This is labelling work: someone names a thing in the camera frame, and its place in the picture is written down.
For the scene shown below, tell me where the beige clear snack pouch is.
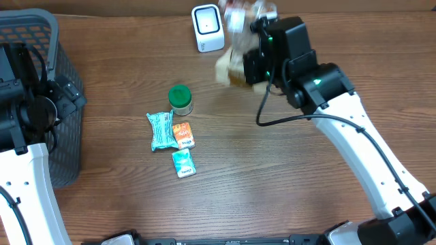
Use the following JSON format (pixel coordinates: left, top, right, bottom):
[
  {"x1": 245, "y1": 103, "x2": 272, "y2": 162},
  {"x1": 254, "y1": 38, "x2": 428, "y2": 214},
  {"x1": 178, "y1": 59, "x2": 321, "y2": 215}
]
[{"x1": 215, "y1": 0, "x2": 278, "y2": 94}]

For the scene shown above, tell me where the teal white packet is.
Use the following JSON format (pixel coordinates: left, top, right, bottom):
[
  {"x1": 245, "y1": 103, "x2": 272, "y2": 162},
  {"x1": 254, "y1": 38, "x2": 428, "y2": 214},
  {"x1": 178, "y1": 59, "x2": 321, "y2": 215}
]
[{"x1": 146, "y1": 110, "x2": 178, "y2": 152}]

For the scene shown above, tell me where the green lid white jar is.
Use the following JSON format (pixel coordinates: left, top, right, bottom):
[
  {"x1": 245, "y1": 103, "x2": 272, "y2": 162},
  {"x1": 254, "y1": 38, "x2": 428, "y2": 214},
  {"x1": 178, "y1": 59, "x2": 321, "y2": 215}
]
[{"x1": 168, "y1": 84, "x2": 193, "y2": 116}]

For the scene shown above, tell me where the orange tissue pack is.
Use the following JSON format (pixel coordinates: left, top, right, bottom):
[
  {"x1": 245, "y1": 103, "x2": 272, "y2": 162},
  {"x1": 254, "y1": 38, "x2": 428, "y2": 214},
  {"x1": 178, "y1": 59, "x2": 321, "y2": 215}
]
[{"x1": 172, "y1": 122, "x2": 196, "y2": 150}]

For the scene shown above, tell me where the teal Kleenex tissue pack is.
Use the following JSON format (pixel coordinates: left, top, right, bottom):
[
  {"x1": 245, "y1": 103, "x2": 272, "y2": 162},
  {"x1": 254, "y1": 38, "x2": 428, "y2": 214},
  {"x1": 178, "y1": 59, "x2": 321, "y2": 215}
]
[{"x1": 172, "y1": 148, "x2": 196, "y2": 178}]

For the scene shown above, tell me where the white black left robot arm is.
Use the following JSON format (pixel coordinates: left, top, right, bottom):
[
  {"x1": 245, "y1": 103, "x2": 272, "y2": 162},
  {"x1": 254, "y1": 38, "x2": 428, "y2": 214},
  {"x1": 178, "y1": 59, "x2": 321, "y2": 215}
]
[{"x1": 1, "y1": 43, "x2": 86, "y2": 244}]

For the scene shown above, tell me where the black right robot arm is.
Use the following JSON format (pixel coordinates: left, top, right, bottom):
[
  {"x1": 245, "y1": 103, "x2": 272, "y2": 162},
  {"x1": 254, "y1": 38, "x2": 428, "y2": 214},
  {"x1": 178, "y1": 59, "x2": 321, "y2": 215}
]
[{"x1": 243, "y1": 17, "x2": 435, "y2": 244}]

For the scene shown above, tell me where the white barcode scanner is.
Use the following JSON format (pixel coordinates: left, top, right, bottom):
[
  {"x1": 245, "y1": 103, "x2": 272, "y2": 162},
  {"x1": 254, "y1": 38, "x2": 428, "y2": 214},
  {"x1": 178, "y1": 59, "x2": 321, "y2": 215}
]
[{"x1": 191, "y1": 4, "x2": 225, "y2": 53}]

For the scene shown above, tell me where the grey plastic mesh basket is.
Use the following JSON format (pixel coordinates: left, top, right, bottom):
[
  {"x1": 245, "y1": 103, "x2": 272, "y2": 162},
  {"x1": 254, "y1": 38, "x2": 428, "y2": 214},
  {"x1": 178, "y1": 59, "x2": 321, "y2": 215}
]
[{"x1": 1, "y1": 8, "x2": 84, "y2": 188}]

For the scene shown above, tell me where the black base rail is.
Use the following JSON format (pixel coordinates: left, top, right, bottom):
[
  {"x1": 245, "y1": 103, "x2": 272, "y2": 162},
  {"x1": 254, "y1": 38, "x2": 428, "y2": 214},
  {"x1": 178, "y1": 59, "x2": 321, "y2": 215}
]
[{"x1": 82, "y1": 229, "x2": 329, "y2": 245}]

